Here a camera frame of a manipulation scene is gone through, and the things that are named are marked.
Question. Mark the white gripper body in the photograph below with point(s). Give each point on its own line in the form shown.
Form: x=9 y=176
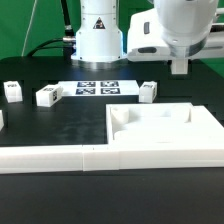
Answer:
x=162 y=34

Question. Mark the white square tabletop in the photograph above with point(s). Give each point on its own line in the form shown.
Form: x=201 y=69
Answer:
x=161 y=123

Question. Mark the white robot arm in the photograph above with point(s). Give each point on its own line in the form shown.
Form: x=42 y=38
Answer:
x=100 y=41

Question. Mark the marker sheet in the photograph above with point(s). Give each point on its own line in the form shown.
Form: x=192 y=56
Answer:
x=99 y=88

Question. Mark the white U-shaped fence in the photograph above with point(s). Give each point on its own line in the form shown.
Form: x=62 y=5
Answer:
x=110 y=157

